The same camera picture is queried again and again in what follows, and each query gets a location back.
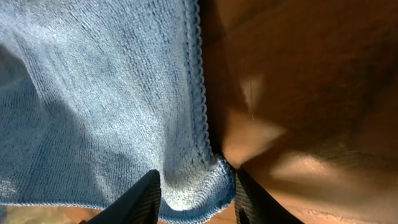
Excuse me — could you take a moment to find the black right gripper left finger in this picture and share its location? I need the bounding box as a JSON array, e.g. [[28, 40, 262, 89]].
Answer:
[[79, 170, 161, 224]]

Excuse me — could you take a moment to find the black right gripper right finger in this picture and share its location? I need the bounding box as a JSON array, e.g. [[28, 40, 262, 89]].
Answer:
[[234, 169, 303, 224]]

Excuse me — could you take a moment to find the blue microfiber cloth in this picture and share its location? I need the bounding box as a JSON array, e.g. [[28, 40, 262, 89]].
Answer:
[[1, 0, 234, 223]]

